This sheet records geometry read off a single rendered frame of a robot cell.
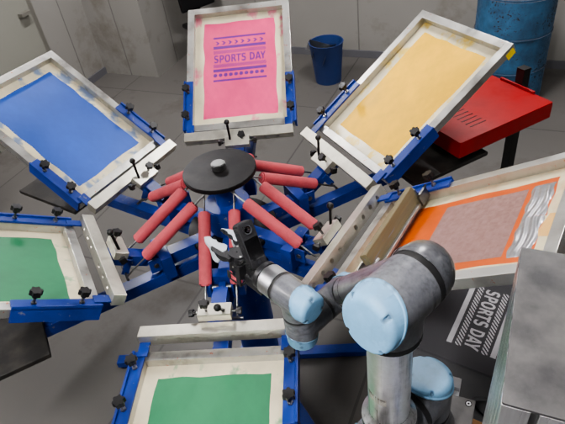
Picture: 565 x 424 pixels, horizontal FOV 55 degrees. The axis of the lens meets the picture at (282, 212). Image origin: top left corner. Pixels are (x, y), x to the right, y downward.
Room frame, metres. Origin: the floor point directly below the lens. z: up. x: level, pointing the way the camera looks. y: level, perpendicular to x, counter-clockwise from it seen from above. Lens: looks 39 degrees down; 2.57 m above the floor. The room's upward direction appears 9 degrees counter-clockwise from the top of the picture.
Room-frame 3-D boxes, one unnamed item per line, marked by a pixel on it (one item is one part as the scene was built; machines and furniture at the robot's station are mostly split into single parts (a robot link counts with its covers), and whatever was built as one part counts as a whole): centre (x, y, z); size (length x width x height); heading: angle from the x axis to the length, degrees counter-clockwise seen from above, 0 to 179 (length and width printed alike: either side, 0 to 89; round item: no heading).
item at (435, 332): (1.21, -0.66, 0.95); 0.48 x 0.44 x 0.01; 53
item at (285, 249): (1.88, 0.23, 0.99); 0.82 x 0.79 x 0.12; 53
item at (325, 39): (5.22, -0.67, 0.23); 0.39 x 0.36 x 0.45; 72
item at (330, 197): (2.14, -0.38, 0.91); 1.34 x 0.41 x 0.08; 113
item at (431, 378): (0.68, -0.26, 1.42); 0.13 x 0.12 x 0.14; 127
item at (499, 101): (2.43, -1.08, 1.06); 0.61 x 0.46 x 0.12; 113
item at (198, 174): (1.88, 0.23, 0.67); 0.40 x 0.40 x 1.35
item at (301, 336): (0.82, -0.01, 1.56); 0.11 x 0.08 x 0.11; 127
